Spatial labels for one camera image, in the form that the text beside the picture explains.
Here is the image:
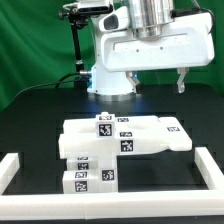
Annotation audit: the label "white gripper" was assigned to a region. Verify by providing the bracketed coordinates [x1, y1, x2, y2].
[99, 7, 214, 94]

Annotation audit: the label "white chair back frame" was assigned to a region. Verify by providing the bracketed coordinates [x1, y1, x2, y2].
[58, 116, 192, 158]

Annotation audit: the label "white tagged cube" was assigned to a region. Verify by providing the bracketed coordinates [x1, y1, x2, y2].
[95, 112, 115, 138]

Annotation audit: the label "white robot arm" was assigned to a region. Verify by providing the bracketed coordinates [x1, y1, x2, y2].
[88, 0, 214, 101]

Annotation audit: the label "green backdrop curtain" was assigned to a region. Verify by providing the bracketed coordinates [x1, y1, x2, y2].
[0, 0, 224, 111]

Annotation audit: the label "white U-shaped obstacle fence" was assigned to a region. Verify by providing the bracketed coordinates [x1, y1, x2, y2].
[0, 147, 224, 221]

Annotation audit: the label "black cables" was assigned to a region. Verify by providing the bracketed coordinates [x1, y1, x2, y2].
[13, 73, 88, 99]

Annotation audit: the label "black camera stand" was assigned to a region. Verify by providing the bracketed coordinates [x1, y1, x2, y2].
[59, 9, 88, 81]

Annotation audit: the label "camera on stand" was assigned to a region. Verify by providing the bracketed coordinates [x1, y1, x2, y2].
[63, 0, 110, 14]

